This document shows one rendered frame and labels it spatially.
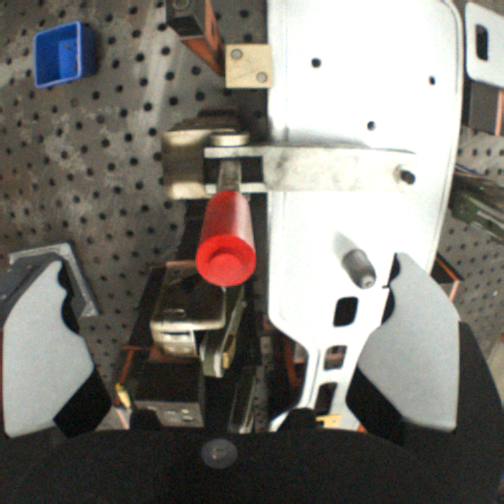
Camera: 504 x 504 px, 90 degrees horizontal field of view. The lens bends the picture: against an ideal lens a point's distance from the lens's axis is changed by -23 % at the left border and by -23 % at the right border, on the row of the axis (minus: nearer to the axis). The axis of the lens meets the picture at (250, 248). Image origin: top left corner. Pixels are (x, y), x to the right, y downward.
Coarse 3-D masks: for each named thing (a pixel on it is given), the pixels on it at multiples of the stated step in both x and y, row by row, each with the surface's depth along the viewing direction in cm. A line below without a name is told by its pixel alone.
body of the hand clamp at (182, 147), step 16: (208, 112) 46; (224, 112) 46; (176, 128) 26; (192, 128) 26; (208, 128) 25; (224, 128) 25; (176, 144) 25; (192, 144) 25; (176, 160) 25; (192, 160) 25; (208, 160) 27; (240, 160) 27; (176, 176) 26; (192, 176) 26; (208, 176) 28; (176, 192) 27; (192, 192) 27
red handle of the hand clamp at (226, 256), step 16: (224, 160) 23; (224, 176) 19; (240, 176) 24; (224, 192) 16; (240, 192) 17; (208, 208) 15; (224, 208) 14; (240, 208) 14; (208, 224) 13; (224, 224) 12; (240, 224) 13; (208, 240) 11; (224, 240) 12; (240, 240) 12; (208, 256) 12; (224, 256) 11; (240, 256) 12; (208, 272) 12; (224, 272) 12; (240, 272) 12
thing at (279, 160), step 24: (264, 144) 24; (288, 144) 24; (312, 144) 24; (336, 144) 25; (264, 168) 24; (288, 168) 24; (312, 168) 24; (336, 168) 24; (360, 168) 24; (384, 168) 24; (408, 168) 23; (384, 192) 25; (408, 192) 25
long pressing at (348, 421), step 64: (320, 0) 23; (384, 0) 23; (448, 0) 22; (384, 64) 26; (448, 64) 26; (320, 128) 29; (384, 128) 29; (448, 128) 29; (320, 192) 33; (448, 192) 33; (320, 256) 36; (384, 256) 37; (320, 320) 41; (320, 384) 47
